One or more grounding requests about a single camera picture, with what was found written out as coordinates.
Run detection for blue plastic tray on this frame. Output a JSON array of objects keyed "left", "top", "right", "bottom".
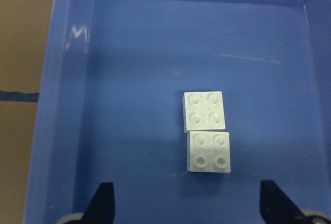
[{"left": 23, "top": 0, "right": 330, "bottom": 223}]

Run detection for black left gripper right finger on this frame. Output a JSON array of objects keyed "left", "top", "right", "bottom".
[{"left": 260, "top": 180, "right": 310, "bottom": 224}]

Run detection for white block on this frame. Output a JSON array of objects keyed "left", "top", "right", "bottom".
[
  {"left": 187, "top": 131, "right": 231, "bottom": 173},
  {"left": 182, "top": 91, "right": 225, "bottom": 133}
]

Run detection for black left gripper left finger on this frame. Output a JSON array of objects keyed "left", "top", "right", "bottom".
[{"left": 79, "top": 182, "right": 115, "bottom": 223}]

